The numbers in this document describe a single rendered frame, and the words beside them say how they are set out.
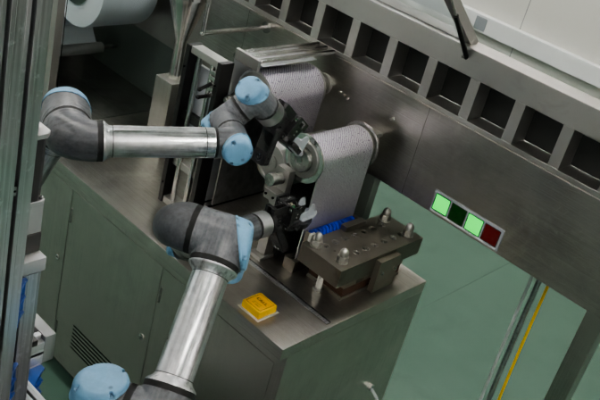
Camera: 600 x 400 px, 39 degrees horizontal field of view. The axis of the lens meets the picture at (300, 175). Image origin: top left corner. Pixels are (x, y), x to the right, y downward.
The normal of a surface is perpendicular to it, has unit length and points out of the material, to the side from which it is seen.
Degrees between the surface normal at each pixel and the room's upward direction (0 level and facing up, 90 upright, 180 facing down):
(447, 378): 0
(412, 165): 90
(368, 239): 0
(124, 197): 0
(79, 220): 90
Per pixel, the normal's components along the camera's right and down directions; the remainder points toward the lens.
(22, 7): 0.70, 0.47
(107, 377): 0.11, -0.89
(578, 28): -0.68, 0.18
